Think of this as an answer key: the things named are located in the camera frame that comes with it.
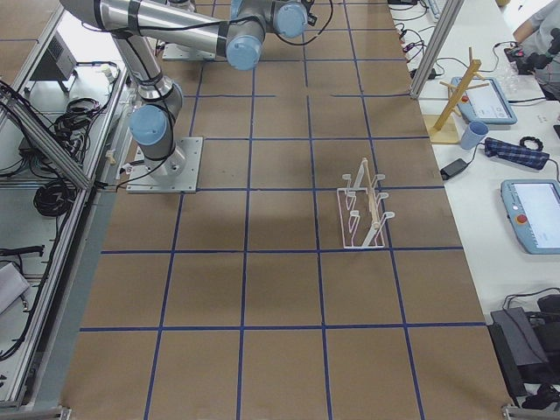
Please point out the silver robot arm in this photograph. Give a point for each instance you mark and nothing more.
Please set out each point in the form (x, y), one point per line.
(187, 35)

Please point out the light blue cup on desk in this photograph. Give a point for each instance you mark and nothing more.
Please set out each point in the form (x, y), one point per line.
(474, 133)

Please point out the wooden mug tree stand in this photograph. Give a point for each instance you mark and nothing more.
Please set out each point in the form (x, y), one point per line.
(439, 129)

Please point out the black power adapter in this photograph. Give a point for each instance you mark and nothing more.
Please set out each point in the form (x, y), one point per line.
(453, 169)

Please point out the far teach pendant tablet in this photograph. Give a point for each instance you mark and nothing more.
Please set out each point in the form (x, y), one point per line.
(485, 101)

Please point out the teach pendant tablet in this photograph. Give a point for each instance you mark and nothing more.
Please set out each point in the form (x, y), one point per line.
(532, 207)
(485, 101)

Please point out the near teach pendant tablet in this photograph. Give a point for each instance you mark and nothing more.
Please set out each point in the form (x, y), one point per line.
(532, 207)

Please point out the blue plaid folded umbrella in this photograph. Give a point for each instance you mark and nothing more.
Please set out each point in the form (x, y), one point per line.
(516, 154)

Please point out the grey electronics box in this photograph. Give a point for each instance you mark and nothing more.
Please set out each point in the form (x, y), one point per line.
(57, 64)

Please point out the black hair scrunchie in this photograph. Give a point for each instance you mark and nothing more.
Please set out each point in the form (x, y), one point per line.
(531, 143)

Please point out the black bag on desk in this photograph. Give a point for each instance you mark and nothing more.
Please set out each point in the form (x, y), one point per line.
(525, 336)

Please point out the seated person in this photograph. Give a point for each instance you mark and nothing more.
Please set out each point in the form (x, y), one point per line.
(534, 35)

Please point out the white wire cup rack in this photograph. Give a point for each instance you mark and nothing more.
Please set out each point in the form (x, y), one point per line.
(361, 217)

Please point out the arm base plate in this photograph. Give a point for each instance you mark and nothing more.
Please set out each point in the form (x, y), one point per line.
(178, 174)
(175, 52)

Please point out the aluminium frame post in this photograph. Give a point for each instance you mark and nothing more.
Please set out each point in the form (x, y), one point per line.
(438, 38)

